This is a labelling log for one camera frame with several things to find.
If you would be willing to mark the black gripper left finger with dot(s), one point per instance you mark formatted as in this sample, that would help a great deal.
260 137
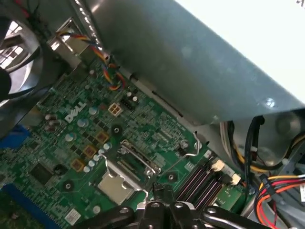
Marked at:
155 214

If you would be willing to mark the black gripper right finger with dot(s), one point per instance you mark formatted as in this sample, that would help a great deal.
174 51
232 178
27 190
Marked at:
181 214

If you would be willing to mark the silver green CPU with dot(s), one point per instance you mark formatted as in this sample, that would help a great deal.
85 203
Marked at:
114 188

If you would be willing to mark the metal socket cover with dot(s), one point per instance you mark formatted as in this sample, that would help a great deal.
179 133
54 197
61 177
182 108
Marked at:
108 168

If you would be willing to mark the black RAM slot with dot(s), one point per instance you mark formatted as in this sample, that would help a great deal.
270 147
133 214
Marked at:
194 173
203 180

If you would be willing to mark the black open PC case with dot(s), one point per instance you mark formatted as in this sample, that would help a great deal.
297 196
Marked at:
209 134

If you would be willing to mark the green Dell motherboard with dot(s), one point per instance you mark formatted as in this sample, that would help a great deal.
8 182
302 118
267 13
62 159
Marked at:
147 124

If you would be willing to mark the white power connector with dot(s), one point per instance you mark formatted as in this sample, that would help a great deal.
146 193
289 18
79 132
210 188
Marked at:
114 109

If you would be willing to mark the blue expansion slot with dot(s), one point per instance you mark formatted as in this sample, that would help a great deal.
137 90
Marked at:
35 207

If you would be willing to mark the grey power supply unit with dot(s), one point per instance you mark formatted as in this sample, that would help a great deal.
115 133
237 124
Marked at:
178 66

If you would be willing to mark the blue board connector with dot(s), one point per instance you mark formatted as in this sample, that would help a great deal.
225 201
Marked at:
14 136

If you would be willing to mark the silver rear port block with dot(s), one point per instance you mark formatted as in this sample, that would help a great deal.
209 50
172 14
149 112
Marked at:
71 51

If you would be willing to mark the black case fan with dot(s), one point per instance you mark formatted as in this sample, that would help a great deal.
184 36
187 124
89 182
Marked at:
35 52

